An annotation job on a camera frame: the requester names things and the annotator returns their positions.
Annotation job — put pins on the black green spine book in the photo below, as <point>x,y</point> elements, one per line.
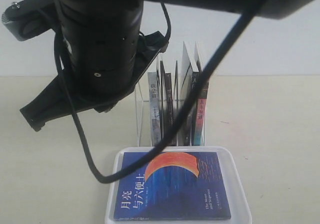
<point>188,70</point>

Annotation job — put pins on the pink red spine book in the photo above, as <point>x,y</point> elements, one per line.
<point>200,111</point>

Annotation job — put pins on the white plastic tray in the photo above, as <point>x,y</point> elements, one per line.
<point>236,197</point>

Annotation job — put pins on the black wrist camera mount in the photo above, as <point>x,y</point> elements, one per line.
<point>29,18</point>

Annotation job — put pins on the blue moon cover book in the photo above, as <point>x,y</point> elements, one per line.
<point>174,186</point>

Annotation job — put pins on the clear acrylic book rack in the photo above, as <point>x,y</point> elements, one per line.
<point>142,106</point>

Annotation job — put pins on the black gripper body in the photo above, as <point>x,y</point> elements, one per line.
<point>98,90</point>

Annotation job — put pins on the grey white spine book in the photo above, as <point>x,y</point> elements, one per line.
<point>155,121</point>

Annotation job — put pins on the dark brown spine book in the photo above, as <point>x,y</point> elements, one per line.
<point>166,98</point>

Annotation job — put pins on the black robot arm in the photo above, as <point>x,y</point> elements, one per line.
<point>104,54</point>

